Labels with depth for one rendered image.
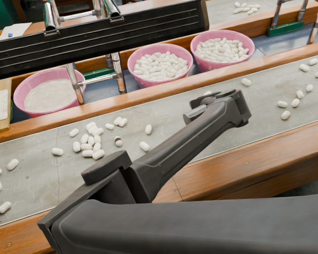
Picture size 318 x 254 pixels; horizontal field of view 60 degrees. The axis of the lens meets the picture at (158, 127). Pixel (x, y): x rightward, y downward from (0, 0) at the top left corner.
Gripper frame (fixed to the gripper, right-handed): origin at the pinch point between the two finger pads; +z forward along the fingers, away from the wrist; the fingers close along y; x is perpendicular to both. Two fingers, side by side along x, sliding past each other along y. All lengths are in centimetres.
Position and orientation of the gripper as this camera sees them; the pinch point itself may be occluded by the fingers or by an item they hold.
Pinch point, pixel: (197, 106)
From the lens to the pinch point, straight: 88.7
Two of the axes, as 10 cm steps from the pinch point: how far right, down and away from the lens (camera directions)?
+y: -9.4, 2.9, -1.8
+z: -2.1, -0.9, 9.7
